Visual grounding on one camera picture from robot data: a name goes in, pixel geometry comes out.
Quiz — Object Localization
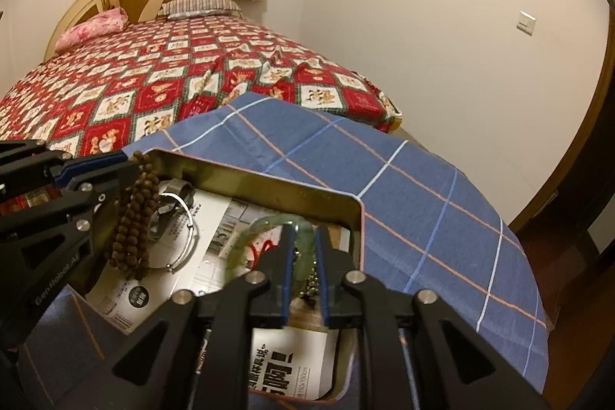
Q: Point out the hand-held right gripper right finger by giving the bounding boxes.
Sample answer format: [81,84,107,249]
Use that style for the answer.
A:
[314,225,553,410]

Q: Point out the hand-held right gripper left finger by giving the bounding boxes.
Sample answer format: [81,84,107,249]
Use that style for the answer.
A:
[53,225,296,410]

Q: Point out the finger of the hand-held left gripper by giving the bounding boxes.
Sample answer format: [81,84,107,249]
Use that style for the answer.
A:
[0,140,130,219]
[0,163,142,247]

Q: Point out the silver metallic bead bracelet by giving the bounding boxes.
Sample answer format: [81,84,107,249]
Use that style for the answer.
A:
[300,266,320,310]

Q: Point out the green jade bangle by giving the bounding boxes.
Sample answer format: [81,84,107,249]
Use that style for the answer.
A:
[226,214,318,295]

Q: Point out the red cord pendant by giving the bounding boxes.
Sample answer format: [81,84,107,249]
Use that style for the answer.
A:
[250,239,279,271]

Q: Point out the brown wooden bead bracelet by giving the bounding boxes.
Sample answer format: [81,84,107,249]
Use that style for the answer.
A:
[105,151,161,281]

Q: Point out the wide silver bangle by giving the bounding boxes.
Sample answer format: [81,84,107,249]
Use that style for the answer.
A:
[150,179,195,242]

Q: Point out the pink rectangular tin box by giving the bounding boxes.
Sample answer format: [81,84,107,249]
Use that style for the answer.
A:
[65,149,366,406]

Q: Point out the thin silver bangle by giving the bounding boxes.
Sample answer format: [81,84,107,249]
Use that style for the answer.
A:
[161,193,199,271]

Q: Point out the white printed booklet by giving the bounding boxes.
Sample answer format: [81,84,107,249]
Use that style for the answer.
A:
[86,189,337,401]

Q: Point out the blue plaid tablecloth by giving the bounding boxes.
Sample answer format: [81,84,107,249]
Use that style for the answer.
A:
[19,92,551,396]

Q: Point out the red printed bedsheet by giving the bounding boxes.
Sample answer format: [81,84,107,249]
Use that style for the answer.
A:
[0,13,403,219]

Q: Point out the pink floral pillow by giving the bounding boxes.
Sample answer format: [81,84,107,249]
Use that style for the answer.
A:
[54,7,130,53]

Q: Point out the striped pillow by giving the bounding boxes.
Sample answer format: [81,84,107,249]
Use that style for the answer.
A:
[161,0,243,19]

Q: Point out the brown wooden door frame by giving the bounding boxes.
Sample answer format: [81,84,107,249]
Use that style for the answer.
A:
[509,0,615,238]

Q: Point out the white wall switch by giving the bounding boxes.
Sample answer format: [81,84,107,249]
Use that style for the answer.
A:
[516,10,537,37]

